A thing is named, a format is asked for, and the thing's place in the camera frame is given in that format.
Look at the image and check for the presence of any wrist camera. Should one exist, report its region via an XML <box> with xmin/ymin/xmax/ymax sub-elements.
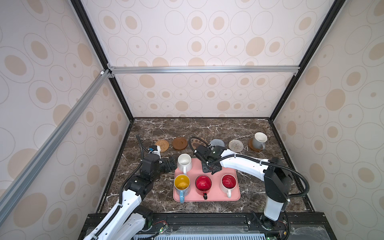
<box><xmin>194</xmin><ymin>145</ymin><xmax>211</xmax><ymax>162</ymax></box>
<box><xmin>141</xmin><ymin>145</ymin><xmax>161</xmax><ymax>181</ymax></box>

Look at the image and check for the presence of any aluminium crossbar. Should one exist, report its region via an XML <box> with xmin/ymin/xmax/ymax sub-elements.
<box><xmin>101</xmin><ymin>65</ymin><xmax>300</xmax><ymax>76</ymax></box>
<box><xmin>1</xmin><ymin>69</ymin><xmax>112</xmax><ymax>225</ymax></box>

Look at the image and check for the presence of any red mug black handle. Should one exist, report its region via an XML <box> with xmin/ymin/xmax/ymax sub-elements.
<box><xmin>195</xmin><ymin>175</ymin><xmax>212</xmax><ymax>200</ymax></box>

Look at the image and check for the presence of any black corner frame post left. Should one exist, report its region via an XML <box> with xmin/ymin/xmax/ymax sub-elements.
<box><xmin>70</xmin><ymin>0</ymin><xmax>135</xmax><ymax>122</ymax></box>

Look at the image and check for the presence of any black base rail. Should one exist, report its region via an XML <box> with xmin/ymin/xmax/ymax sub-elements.
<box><xmin>126</xmin><ymin>212</ymin><xmax>336</xmax><ymax>240</ymax></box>

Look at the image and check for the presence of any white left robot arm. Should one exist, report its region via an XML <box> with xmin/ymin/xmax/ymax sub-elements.
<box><xmin>85</xmin><ymin>153</ymin><xmax>177</xmax><ymax>240</ymax></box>

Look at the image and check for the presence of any pink rectangular tray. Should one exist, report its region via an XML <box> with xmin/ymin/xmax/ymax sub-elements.
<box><xmin>185</xmin><ymin>158</ymin><xmax>241</xmax><ymax>203</ymax></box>

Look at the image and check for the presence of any dark brown wooden coaster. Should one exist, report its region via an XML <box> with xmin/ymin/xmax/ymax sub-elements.
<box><xmin>172</xmin><ymin>137</ymin><xmax>188</xmax><ymax>151</ymax></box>

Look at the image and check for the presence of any black corner frame post right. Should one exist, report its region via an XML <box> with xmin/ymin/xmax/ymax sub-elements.
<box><xmin>270</xmin><ymin>0</ymin><xmax>347</xmax><ymax>122</ymax></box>

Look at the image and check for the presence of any aluminium crossbar back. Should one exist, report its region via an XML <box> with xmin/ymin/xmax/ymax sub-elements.
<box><xmin>101</xmin><ymin>65</ymin><xmax>300</xmax><ymax>76</ymax></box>

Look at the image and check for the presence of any light blue woven coaster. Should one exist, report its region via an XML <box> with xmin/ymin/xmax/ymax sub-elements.
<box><xmin>210</xmin><ymin>139</ymin><xmax>226</xmax><ymax>147</ymax></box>

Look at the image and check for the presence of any aluminium crossbar left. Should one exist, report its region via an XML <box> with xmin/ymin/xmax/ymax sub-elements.
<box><xmin>1</xmin><ymin>69</ymin><xmax>112</xmax><ymax>225</ymax></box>

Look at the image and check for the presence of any yellow inside blue mug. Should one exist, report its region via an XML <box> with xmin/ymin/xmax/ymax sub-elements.
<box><xmin>174</xmin><ymin>174</ymin><xmax>191</xmax><ymax>204</ymax></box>

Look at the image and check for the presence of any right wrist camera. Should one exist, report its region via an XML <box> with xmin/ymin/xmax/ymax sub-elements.
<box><xmin>194</xmin><ymin>145</ymin><xmax>211</xmax><ymax>162</ymax></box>

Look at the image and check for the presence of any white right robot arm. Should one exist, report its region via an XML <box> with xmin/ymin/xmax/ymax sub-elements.
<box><xmin>194</xmin><ymin>146</ymin><xmax>310</xmax><ymax>230</ymax></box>

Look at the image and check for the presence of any black corner frame post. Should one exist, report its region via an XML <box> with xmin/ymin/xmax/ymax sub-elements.
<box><xmin>270</xmin><ymin>0</ymin><xmax>347</xmax><ymax>122</ymax></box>
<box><xmin>70</xmin><ymin>0</ymin><xmax>135</xmax><ymax>122</ymax></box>

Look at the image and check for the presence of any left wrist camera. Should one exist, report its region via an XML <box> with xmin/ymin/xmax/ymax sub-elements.
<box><xmin>141</xmin><ymin>145</ymin><xmax>161</xmax><ymax>181</ymax></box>

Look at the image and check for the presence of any grey mug white inside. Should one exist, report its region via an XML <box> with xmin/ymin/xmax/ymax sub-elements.
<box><xmin>253</xmin><ymin>132</ymin><xmax>268</xmax><ymax>149</ymax></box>

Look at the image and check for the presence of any brown wooden round coaster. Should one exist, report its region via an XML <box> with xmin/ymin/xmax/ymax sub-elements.
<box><xmin>248</xmin><ymin>139</ymin><xmax>265</xmax><ymax>152</ymax></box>

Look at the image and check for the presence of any white mug red inside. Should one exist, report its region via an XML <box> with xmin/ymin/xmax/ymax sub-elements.
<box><xmin>220</xmin><ymin>174</ymin><xmax>237</xmax><ymax>198</ymax></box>

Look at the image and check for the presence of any cork paw print coaster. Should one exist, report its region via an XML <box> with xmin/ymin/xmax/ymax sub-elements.
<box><xmin>191</xmin><ymin>139</ymin><xmax>207</xmax><ymax>149</ymax></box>

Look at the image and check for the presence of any multicolour woven round coaster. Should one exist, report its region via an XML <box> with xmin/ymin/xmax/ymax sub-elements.
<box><xmin>229</xmin><ymin>140</ymin><xmax>244</xmax><ymax>153</ymax></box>

